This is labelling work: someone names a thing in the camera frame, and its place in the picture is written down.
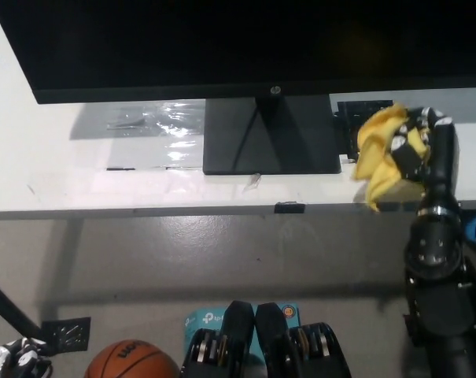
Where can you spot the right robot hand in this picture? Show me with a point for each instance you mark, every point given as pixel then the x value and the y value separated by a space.
pixel 444 157

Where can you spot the orange basketball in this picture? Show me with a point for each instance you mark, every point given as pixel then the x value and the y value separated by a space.
pixel 131 362

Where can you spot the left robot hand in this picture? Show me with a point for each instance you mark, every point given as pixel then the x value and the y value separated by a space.
pixel 17 360

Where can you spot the yellow microfiber cloth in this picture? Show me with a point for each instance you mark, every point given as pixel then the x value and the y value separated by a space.
pixel 379 157

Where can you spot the teal tp-link box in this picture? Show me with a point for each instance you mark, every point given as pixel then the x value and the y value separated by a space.
pixel 200 321

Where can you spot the black HP monitor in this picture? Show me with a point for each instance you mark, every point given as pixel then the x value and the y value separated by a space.
pixel 222 47

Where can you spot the black robot torso blocks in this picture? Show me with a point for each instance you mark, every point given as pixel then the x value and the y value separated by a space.
pixel 269 346

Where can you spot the clear plastic film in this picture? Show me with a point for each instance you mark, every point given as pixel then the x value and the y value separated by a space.
pixel 155 126

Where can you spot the clear tape scrap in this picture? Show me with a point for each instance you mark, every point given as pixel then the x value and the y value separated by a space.
pixel 254 182

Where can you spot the thin black tape strip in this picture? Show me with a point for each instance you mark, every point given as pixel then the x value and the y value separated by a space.
pixel 120 169

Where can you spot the black stand pole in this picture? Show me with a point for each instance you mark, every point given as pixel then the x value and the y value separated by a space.
pixel 7 305

